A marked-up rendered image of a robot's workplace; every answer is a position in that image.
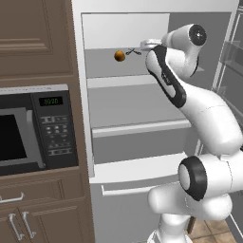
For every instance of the brown low cupboard door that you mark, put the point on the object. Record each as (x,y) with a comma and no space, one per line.
(60,223)
(6,228)

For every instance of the white fridge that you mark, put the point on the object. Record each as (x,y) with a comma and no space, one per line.
(126,107)

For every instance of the brown drawer front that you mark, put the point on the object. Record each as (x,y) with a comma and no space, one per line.
(47,190)

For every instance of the white freezer drawer front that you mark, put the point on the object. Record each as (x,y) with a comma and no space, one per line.
(123,218)

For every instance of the brown panelled cupboard door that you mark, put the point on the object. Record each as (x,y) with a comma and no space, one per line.
(28,34)

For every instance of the white fridge shelf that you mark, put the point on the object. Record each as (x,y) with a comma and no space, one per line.
(120,81)
(136,169)
(139,128)

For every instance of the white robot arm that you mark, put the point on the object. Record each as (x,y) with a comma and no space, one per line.
(215,126)

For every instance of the black silver microwave oven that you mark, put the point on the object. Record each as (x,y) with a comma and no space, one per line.
(53,129)

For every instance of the microwave oven door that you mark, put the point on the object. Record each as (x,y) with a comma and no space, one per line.
(12,139)

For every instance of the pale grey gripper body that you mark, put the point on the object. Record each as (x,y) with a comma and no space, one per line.
(150,43)

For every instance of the orange brown round fruit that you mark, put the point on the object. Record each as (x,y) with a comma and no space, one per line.
(119,56)

